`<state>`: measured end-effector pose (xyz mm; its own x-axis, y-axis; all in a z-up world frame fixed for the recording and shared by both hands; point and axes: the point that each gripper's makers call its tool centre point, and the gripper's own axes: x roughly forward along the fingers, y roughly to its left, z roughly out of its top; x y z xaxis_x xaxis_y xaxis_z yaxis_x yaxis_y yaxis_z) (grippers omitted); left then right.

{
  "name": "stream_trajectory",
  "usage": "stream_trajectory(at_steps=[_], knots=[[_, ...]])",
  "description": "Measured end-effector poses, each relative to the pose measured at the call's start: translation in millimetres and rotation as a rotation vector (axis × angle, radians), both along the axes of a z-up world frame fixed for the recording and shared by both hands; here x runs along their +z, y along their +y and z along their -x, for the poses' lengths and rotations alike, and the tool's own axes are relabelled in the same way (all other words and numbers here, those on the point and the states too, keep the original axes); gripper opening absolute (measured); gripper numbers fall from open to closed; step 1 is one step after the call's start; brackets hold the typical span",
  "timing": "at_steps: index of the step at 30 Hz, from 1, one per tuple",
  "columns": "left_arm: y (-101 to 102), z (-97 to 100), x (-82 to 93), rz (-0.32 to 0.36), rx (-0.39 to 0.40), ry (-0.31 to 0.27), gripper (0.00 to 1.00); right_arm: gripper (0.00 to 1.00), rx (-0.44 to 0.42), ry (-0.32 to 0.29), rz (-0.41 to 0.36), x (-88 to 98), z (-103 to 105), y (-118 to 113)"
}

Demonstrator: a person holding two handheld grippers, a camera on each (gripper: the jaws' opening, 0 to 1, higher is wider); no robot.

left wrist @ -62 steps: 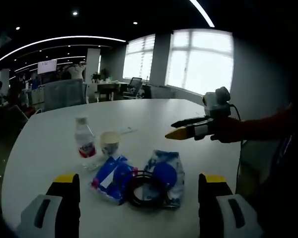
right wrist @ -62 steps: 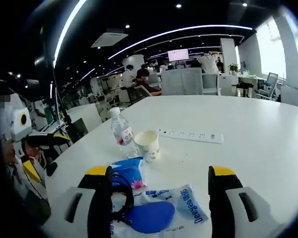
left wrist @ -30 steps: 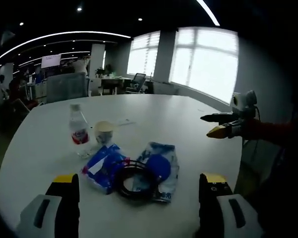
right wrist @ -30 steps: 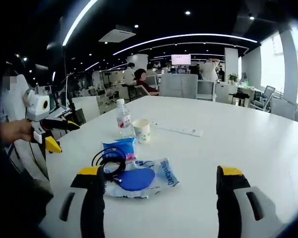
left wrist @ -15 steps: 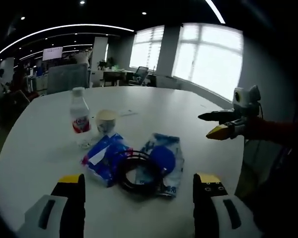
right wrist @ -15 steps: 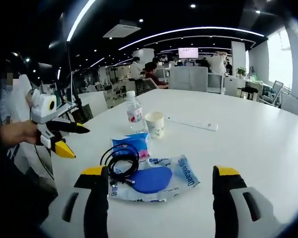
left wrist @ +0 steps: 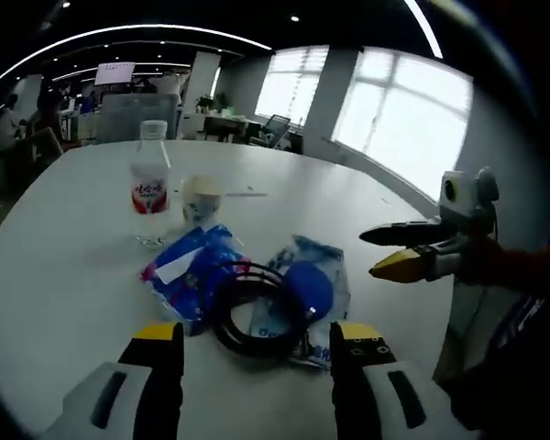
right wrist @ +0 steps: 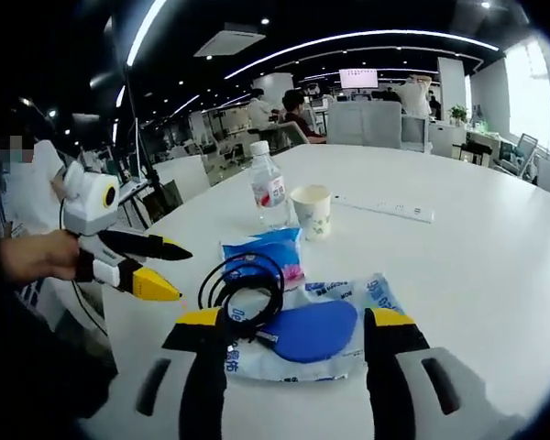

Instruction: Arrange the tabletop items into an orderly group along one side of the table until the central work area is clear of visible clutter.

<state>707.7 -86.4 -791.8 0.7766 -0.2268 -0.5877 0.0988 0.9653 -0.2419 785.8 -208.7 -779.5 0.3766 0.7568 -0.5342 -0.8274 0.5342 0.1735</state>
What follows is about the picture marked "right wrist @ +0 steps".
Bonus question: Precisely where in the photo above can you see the person's light shirt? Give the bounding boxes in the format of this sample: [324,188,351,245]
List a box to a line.
[2,139,72,320]

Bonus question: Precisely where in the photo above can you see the straight ceiling light strip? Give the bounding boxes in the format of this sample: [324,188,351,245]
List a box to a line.
[126,0,169,66]

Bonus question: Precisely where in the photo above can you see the clear plastic water bottle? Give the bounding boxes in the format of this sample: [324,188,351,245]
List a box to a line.
[248,140,299,233]

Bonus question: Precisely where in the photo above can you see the white table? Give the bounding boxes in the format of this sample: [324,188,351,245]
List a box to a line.
[80,143,550,440]

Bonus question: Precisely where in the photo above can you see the clear bag with blue pad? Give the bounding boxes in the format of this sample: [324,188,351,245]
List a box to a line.
[224,272,407,384]

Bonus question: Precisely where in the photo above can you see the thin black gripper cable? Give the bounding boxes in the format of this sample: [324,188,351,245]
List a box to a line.
[57,196,111,338]

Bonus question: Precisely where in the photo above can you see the person's left hand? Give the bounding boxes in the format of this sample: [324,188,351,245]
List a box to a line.
[0,227,82,281]

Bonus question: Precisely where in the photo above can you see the ceiling air vent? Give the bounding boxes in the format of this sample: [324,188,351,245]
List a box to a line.
[192,30,267,59]

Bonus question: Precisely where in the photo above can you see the white paper cup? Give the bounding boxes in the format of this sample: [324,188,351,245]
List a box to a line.
[290,184,333,243]

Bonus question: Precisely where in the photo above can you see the black tripod stand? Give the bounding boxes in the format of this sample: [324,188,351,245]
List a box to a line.
[123,84,184,228]

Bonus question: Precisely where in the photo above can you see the person's dark trousers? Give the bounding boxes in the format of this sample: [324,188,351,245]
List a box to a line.
[0,281,120,421]

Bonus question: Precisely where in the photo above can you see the black mesh office chair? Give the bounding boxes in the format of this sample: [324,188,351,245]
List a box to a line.
[503,132,540,182]

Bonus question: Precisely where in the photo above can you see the curved ceiling light strip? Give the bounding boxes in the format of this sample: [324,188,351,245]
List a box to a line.
[224,29,501,80]

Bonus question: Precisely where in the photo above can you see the narrow bright window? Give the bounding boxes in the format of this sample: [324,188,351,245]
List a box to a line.
[503,40,550,152]

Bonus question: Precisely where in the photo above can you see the wall display screen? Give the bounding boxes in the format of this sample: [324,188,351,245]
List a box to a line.
[339,68,380,90]

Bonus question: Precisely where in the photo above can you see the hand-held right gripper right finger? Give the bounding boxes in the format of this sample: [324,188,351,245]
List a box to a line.
[364,307,491,440]

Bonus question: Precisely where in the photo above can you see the white power strip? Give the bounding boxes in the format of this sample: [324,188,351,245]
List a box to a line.
[330,194,435,225]

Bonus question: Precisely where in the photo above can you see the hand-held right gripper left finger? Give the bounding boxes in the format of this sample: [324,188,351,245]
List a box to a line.
[118,307,229,440]

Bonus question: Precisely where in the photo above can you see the blue tissue pack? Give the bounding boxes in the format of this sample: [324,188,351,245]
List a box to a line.
[221,226,306,294]

